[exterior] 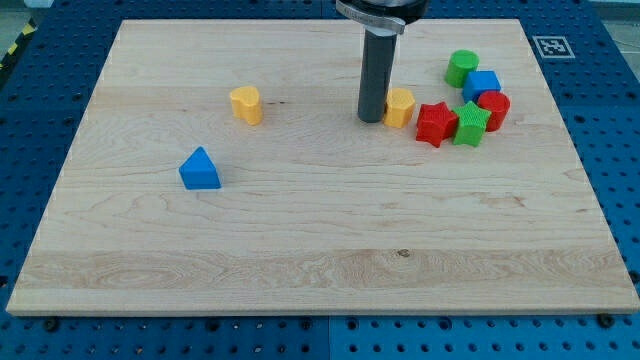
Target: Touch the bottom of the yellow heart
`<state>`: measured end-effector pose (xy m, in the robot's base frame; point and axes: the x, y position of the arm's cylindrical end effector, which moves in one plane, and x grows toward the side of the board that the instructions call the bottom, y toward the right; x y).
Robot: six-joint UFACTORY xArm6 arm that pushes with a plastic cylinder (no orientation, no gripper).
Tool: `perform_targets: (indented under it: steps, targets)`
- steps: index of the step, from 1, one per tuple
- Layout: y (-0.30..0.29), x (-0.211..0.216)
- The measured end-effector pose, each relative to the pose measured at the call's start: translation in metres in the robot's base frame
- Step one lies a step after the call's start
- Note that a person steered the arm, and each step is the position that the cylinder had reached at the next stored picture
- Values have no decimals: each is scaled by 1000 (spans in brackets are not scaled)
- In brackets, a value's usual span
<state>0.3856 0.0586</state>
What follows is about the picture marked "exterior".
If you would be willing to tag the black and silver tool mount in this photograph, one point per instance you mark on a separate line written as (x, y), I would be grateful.
(388, 16)

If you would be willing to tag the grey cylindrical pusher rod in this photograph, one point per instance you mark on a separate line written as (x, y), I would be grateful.
(377, 62)

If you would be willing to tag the yellow heart block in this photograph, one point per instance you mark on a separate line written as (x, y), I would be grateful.
(246, 104)

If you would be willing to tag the yellow hexagon block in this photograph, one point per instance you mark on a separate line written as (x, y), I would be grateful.
(400, 105)

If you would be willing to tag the green cylinder block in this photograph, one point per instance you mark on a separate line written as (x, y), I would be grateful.
(461, 63)

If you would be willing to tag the red star block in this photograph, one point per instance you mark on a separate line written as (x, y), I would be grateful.
(435, 123)

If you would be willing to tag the blue cube block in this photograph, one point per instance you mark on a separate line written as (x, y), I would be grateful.
(478, 82)

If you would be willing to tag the green star block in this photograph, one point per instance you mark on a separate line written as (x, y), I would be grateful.
(472, 123)

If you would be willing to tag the red cylinder block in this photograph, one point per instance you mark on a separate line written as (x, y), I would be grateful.
(498, 104)

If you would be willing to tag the white fiducial marker tag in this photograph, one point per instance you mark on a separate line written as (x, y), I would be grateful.
(553, 47)

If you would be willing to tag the wooden board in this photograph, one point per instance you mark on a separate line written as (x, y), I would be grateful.
(318, 213)

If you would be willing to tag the blue triangle block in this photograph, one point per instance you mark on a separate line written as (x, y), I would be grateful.
(199, 172)

